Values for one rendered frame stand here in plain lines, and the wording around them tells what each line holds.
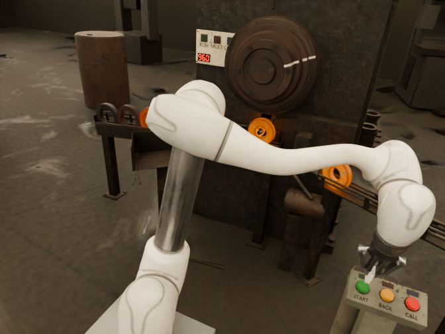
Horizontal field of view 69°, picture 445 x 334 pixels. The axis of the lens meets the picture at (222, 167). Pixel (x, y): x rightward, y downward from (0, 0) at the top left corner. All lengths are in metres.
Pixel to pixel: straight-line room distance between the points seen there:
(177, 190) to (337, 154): 0.45
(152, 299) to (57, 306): 1.02
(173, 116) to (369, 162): 0.51
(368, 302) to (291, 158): 0.64
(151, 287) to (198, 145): 0.49
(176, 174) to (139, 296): 0.36
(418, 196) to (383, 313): 0.53
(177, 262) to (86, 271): 1.04
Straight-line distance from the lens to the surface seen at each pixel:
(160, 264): 1.10
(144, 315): 0.99
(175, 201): 0.97
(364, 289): 1.23
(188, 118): 0.68
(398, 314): 1.24
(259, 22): 1.67
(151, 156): 1.86
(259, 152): 0.71
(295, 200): 1.73
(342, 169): 1.59
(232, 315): 1.80
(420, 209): 0.82
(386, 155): 0.92
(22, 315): 1.98
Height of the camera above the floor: 1.45
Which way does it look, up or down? 29 degrees down
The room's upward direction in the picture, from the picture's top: 4 degrees clockwise
